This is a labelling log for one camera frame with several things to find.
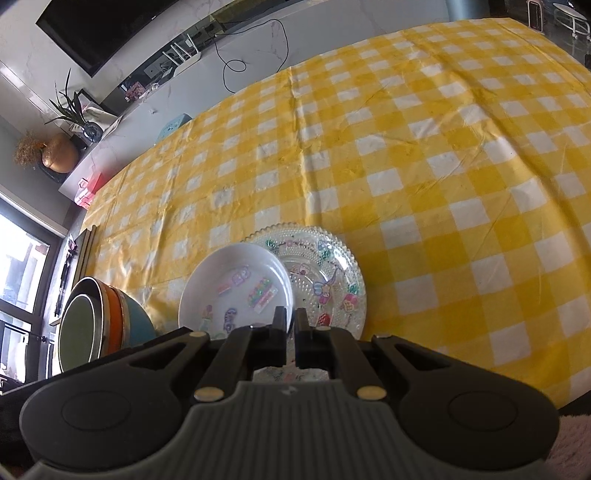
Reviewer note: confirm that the white router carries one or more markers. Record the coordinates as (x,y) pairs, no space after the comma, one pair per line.
(182,55)

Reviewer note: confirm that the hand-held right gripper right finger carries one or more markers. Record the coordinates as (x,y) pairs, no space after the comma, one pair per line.
(302,337)

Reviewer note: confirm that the yellow checked tablecloth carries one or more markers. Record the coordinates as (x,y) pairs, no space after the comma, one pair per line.
(392,161)

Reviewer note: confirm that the stainless steel bowl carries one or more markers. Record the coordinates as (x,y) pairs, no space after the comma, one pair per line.
(99,300)

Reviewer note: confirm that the pink toolbox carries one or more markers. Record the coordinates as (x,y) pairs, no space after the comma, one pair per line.
(90,189)

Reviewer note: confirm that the clear glass plate with stickers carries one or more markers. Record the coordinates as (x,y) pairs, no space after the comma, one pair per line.
(332,277)

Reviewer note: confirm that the small pink heater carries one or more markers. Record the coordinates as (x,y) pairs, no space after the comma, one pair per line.
(536,14)

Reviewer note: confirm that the small white plate with stickers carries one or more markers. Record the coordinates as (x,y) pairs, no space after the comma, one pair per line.
(235,286)

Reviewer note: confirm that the teal bowl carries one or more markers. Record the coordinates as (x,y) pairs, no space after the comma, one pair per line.
(138,323)

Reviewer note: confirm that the grey trash bin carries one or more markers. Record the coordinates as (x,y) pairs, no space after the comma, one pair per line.
(466,9)

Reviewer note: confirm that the orange bowl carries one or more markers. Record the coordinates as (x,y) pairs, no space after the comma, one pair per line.
(115,318)

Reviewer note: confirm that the white stool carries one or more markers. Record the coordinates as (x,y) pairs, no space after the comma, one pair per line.
(572,14)

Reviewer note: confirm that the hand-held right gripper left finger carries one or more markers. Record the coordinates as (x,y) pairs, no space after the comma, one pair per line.
(279,332)

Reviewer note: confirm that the light blue stool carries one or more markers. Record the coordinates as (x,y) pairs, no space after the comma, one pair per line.
(174,128)

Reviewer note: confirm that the pink fuzzy clothing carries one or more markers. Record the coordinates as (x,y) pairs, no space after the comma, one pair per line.
(575,447)

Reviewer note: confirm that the dried flower bunch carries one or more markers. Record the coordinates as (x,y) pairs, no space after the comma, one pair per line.
(28,150)

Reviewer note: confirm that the black television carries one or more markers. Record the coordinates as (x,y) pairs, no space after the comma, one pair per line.
(101,27)

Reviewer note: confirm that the green potted plant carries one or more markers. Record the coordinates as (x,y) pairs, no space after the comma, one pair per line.
(71,108)

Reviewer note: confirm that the gold vase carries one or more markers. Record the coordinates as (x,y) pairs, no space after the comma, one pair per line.
(60,154)

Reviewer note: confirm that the pale green ceramic bowl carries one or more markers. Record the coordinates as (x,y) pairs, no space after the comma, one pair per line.
(78,337)

